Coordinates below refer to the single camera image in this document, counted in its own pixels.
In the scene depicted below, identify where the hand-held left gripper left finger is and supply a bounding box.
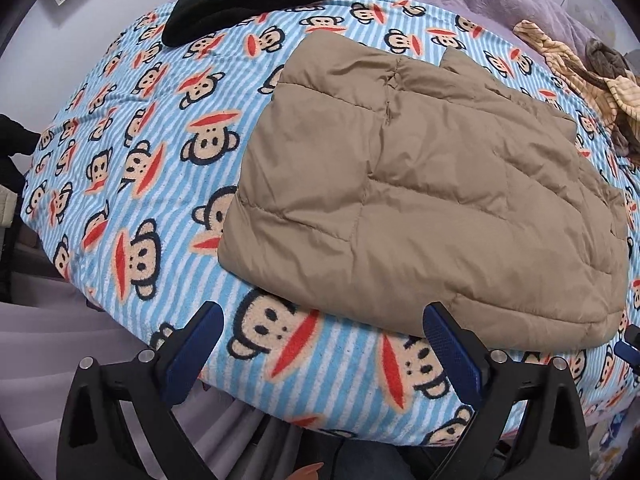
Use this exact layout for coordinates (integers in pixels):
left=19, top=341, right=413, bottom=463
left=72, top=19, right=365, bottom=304
left=59, top=302, right=225, bottom=480

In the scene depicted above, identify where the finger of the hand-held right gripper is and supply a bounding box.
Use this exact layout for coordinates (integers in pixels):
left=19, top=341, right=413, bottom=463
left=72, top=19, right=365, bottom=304
left=614, top=324, right=640, bottom=378

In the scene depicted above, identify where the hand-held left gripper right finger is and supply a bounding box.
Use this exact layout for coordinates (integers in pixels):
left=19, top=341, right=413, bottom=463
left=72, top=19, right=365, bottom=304
left=422, top=301, right=592, bottom=480

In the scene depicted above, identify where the khaki puffer jacket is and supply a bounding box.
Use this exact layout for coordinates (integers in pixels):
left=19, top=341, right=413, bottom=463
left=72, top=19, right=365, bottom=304
left=217, top=32, right=630, bottom=352

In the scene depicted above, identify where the lilac pleated bed skirt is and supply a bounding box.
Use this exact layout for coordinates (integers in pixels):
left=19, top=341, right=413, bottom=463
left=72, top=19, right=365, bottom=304
left=0, top=272, right=281, bottom=480

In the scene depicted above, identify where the blue striped monkey print blanket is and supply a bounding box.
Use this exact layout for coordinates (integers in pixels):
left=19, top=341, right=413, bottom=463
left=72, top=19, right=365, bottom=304
left=22, top=0, right=640, bottom=447

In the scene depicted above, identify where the black fabric item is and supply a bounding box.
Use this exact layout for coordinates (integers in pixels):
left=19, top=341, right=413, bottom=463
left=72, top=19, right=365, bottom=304
left=0, top=112, right=42, bottom=161

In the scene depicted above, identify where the grey-brown cloth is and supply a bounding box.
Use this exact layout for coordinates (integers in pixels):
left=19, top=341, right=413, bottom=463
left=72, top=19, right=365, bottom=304
left=585, top=37, right=640, bottom=158

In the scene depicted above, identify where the beige striped cloth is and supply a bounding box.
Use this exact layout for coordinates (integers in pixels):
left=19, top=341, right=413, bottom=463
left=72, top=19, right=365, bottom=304
left=514, top=19, right=640, bottom=128

